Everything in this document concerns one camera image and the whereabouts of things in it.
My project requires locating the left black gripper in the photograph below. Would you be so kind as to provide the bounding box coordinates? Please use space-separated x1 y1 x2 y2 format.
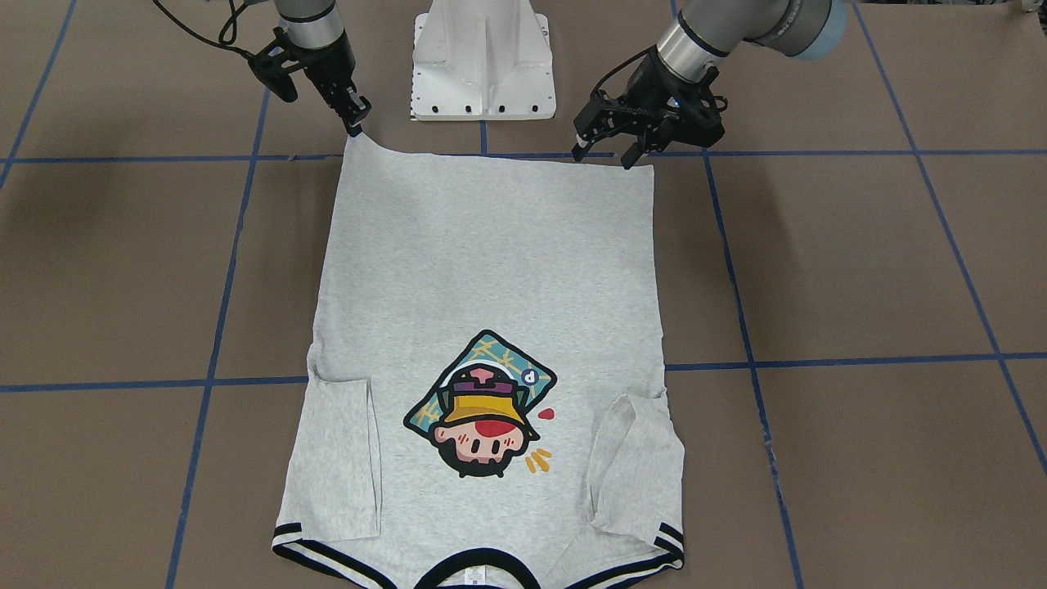
571 46 728 169

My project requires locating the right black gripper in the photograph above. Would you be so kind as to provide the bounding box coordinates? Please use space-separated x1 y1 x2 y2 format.
248 29 371 137

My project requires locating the grey cartoon print t-shirt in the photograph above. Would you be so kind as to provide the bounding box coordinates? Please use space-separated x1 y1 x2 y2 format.
272 137 685 588

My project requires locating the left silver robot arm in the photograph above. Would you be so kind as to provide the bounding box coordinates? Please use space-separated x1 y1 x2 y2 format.
571 1 847 169

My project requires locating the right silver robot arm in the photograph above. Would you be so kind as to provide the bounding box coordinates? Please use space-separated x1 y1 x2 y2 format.
248 1 371 137

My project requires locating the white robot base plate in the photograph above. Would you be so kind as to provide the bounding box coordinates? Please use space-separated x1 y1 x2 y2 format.
409 1 557 122

